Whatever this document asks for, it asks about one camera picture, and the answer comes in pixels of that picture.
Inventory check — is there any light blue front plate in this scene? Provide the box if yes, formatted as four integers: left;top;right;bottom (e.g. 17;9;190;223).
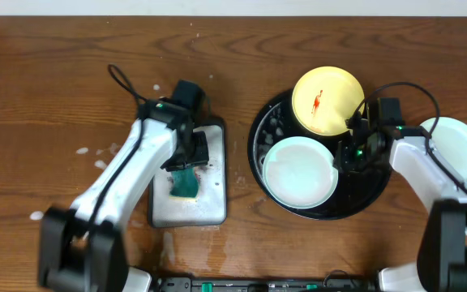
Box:
262;136;339;209

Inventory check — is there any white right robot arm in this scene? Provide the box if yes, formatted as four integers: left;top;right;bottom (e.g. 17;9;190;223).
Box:
334;119;467;291

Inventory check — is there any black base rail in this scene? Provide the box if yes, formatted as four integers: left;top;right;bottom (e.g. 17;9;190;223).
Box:
148;277;379;292

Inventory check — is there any light green plate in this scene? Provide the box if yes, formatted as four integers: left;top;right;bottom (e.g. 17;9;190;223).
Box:
432;117;467;182

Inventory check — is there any green yellow sponge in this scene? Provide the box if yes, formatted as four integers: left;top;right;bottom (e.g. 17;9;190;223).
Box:
169;168;199;200

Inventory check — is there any rectangular soapy metal tray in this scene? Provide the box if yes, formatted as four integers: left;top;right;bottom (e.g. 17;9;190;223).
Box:
148;117;227;228

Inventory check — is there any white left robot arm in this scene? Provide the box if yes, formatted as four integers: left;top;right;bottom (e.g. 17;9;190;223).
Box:
37;101;199;291

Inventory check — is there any yellow plate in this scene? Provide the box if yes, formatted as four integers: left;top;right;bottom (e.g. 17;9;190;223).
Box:
291;67;364;136

